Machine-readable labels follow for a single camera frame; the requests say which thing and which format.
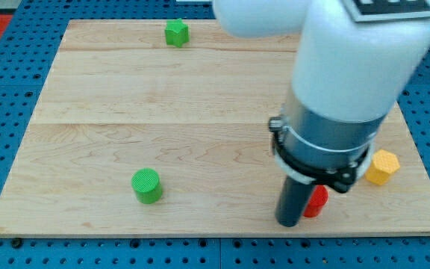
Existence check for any red cylinder block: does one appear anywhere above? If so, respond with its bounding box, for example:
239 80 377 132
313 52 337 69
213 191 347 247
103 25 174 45
303 185 328 217

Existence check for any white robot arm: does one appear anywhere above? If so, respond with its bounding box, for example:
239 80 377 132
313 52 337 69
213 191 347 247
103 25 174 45
212 0 430 194

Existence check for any wooden board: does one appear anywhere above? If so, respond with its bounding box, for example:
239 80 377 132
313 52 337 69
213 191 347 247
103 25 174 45
0 20 430 238

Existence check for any green cylinder block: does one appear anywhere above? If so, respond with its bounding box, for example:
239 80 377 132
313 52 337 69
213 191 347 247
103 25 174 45
131 167 163 204

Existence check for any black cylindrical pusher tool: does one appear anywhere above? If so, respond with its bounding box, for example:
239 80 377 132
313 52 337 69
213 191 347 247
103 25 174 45
275 176 315 227

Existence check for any green star block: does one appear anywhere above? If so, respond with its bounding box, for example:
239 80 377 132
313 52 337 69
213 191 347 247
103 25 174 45
164 19 190 48

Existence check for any yellow hexagon block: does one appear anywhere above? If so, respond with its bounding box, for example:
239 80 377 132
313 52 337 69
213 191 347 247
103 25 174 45
364 149 401 185

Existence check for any black white marker tag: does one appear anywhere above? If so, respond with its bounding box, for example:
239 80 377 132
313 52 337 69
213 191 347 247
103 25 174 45
341 0 430 22

